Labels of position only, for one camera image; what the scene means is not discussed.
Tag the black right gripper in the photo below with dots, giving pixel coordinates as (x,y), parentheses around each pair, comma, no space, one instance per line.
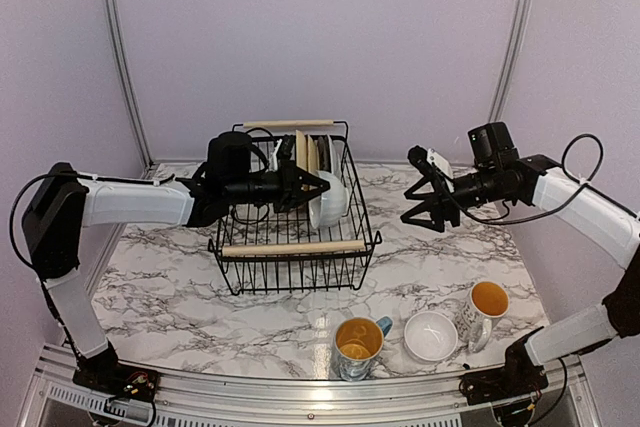
(437,197)

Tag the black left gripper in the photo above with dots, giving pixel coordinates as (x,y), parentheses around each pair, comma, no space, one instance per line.
(290,187)

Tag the large white bowl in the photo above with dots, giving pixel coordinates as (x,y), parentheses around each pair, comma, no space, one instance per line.
(326,210)

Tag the cream bird pattern plate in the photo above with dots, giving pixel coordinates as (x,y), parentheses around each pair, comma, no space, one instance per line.
(312,155)

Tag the red and teal plate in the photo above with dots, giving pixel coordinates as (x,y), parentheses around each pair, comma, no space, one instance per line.
(335,168)

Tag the black wire dish rack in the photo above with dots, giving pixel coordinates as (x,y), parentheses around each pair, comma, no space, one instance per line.
(261,251)

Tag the small white bowl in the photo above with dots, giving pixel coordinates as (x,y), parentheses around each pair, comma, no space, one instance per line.
(430,337)

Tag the grey reindeer plate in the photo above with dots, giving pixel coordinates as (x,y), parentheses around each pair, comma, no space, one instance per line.
(324,156)

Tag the pale yellow round plate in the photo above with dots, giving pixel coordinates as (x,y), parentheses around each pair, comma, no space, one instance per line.
(301,151)

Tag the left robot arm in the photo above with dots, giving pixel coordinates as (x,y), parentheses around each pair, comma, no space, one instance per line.
(67,201)

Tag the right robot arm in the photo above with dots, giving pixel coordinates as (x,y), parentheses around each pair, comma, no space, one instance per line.
(507,189)

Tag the white patterned mug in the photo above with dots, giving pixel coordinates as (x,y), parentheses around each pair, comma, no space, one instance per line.
(485,305)

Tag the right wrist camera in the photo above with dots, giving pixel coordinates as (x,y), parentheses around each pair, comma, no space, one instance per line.
(429,162)

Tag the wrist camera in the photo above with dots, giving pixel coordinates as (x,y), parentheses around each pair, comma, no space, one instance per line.
(429,162)
(280,159)

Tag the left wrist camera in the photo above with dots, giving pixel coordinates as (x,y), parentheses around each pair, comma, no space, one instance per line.
(280,159)

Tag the blue handled mug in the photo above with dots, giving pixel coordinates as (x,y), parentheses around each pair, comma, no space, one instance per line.
(356,344)

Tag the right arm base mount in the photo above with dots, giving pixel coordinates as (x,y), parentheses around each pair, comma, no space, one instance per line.
(495,384)

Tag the left aluminium frame post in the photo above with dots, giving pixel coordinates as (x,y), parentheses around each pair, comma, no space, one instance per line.
(126,83)

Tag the aluminium frame post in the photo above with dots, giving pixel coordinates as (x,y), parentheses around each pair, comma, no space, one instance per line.
(515,42)
(126,83)

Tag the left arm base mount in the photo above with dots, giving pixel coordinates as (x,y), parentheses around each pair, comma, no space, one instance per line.
(120,381)

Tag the right aluminium frame post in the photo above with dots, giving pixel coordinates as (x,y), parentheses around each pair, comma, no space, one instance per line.
(515,42)

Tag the aluminium front rail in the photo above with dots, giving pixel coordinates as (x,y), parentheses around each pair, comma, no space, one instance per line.
(194,399)

